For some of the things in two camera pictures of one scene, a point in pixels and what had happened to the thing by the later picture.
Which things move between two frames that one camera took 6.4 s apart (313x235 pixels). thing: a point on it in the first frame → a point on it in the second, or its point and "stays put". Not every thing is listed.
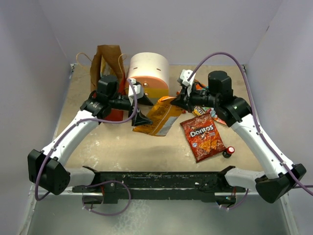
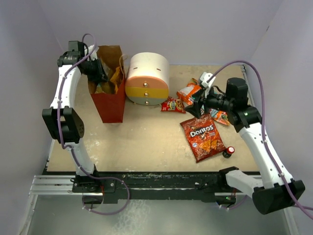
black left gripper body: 120,104 → 93,70
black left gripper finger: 145,101 → 102,75
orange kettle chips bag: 163,115 → 117,78
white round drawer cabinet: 151,70 stays put
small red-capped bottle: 230,150 stays put
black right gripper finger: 181,101 → 194,109
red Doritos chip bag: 203,137 stays put
